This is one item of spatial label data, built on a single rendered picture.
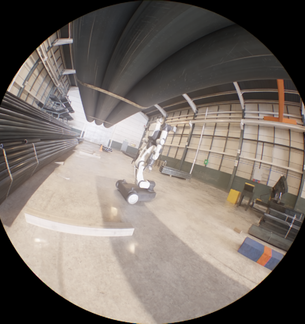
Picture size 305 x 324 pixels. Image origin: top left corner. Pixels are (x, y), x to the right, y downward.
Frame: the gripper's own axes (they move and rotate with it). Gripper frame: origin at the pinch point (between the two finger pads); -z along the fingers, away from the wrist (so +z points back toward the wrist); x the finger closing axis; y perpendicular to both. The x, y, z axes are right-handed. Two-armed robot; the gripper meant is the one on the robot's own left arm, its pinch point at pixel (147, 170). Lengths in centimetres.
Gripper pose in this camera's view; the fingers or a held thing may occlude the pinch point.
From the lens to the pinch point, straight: 170.8
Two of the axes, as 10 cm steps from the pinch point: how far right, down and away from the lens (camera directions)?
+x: -6.9, -4.1, -6.0
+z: 4.5, -8.9, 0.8
